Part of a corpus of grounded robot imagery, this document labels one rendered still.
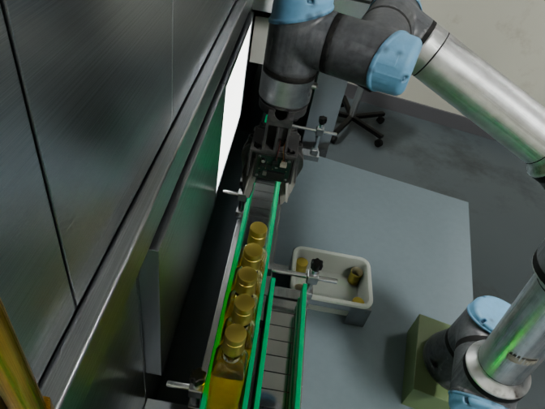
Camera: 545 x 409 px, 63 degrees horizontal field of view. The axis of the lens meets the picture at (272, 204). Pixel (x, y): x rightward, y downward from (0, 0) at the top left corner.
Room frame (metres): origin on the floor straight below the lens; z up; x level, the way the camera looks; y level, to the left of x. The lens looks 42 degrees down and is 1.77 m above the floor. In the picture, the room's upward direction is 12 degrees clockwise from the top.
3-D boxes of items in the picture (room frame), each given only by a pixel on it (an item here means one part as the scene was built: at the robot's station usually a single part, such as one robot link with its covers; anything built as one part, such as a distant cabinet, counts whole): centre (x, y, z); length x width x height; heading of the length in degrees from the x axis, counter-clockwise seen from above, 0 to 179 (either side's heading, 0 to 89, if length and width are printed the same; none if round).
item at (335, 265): (0.80, -0.20, 0.80); 0.22 x 0.17 x 0.09; 92
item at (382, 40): (0.58, -0.09, 1.55); 0.11 x 0.11 x 0.08; 75
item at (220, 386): (0.37, 0.01, 0.99); 0.06 x 0.06 x 0.21; 2
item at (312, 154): (1.33, -0.08, 0.90); 0.17 x 0.05 x 0.23; 92
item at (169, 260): (0.82, 0.16, 1.15); 0.90 x 0.03 x 0.34; 2
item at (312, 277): (0.69, -0.10, 0.95); 0.17 x 0.03 x 0.12; 92
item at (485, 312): (0.60, -0.51, 1.00); 0.13 x 0.12 x 0.14; 165
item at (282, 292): (0.68, -0.09, 0.85); 0.09 x 0.04 x 0.07; 92
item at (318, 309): (0.80, -0.17, 0.79); 0.27 x 0.17 x 0.08; 92
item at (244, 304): (0.43, 0.01, 1.14); 0.04 x 0.04 x 0.04
